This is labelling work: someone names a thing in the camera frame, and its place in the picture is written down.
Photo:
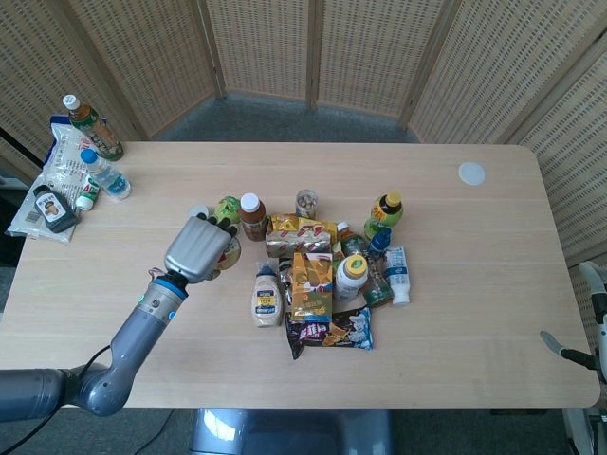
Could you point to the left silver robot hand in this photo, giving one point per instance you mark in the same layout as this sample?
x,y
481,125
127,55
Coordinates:
x,y
196,251

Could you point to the water bottle with blue cap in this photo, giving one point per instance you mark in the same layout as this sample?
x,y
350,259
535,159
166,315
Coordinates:
x,y
109,177

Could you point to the dark foil packet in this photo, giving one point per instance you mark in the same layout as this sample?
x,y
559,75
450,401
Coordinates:
x,y
285,284

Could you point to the white bottle with yellow lid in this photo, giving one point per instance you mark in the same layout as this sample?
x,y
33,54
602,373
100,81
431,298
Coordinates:
x,y
351,277

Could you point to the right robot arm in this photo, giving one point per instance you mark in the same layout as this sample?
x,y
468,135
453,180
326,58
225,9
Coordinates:
x,y
581,431

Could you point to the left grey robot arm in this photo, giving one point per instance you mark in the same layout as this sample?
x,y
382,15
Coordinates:
x,y
137,332

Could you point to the orange and green snack packet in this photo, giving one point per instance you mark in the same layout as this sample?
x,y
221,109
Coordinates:
x,y
310,284

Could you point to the green tea bottle white cap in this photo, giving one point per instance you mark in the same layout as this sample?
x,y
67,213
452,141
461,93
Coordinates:
x,y
95,130

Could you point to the gold foil snack bag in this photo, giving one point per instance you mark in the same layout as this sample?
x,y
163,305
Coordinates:
x,y
299,237

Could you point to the white plastic food bag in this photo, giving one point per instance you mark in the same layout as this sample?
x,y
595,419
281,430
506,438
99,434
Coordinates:
x,y
61,156

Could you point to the mayonnaise squeeze bottle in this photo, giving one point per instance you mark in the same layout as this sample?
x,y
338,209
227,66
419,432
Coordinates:
x,y
266,303

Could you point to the green and white small bottle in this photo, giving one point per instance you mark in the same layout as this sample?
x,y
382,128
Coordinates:
x,y
90,194

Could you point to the dark bottle with blue cap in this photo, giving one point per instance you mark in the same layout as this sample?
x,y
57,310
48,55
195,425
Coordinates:
x,y
378,270

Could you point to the white round lid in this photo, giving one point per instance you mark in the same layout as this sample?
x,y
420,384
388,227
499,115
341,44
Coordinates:
x,y
472,173

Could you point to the clear jar of nuts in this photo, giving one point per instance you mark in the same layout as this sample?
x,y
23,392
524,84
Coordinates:
x,y
306,205

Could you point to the brown bottle with white cap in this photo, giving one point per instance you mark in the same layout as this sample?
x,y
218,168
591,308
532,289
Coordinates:
x,y
252,215

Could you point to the black sauce bottle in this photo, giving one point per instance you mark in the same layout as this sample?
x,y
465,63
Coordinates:
x,y
53,211

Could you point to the dark chips bag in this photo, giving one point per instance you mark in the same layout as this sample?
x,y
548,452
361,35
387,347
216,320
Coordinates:
x,y
327,334

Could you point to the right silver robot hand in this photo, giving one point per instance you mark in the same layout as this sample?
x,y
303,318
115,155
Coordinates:
x,y
595,332

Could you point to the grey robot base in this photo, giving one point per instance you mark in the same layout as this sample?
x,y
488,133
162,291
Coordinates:
x,y
294,433

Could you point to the wicker folding screen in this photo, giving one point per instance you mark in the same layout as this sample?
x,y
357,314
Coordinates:
x,y
360,52

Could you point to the small round red-yellow tin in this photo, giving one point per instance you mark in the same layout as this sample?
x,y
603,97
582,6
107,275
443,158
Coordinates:
x,y
231,253

